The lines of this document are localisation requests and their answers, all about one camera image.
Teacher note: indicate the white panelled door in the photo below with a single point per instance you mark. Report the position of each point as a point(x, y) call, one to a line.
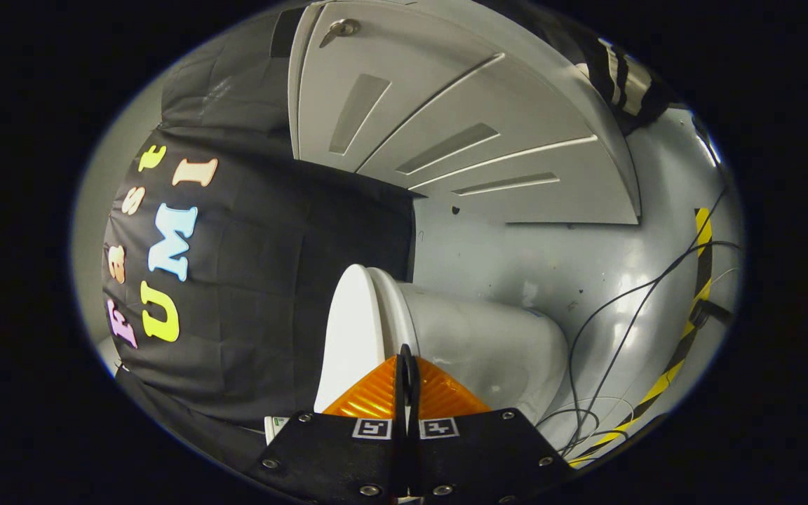
point(460, 105)

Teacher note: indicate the metal door lock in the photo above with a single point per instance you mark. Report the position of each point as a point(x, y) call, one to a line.
point(342, 28)

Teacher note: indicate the white toilet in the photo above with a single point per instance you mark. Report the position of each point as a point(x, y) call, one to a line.
point(488, 344)

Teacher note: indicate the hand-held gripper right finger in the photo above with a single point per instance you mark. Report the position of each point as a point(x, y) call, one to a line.
point(481, 456)

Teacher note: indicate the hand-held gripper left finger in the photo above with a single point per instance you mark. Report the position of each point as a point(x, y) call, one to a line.
point(334, 456)

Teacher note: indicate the black backdrop cloth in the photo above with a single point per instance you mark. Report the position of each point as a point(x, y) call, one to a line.
point(271, 280)

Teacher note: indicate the striped cloth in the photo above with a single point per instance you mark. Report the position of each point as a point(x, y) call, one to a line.
point(621, 77)

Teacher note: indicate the yellow black hazard tape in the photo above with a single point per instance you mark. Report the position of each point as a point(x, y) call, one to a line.
point(677, 351)

